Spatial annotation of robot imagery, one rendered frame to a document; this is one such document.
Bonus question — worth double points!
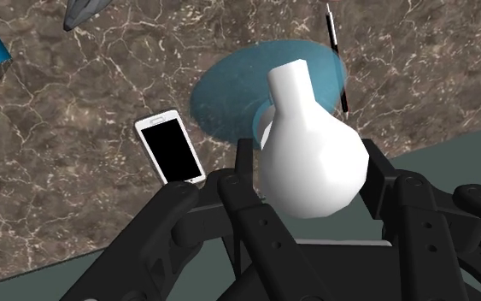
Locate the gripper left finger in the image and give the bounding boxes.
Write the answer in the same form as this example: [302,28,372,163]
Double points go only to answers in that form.
[58,138,332,301]

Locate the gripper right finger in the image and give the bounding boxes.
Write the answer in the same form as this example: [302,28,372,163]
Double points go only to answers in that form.
[361,138,481,301]

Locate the white vase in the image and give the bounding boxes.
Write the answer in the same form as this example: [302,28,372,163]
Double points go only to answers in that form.
[257,59,370,220]

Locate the white smartphone with black screen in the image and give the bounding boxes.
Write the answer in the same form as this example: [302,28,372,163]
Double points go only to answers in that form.
[133,109,207,186]

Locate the blue round plate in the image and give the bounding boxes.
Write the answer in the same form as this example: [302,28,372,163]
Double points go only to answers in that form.
[189,39,348,151]

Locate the black and white pen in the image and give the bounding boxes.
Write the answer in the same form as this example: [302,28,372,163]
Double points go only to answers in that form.
[326,3,349,115]

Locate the grey pointed object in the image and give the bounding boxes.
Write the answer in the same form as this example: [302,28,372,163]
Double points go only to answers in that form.
[62,0,109,32]

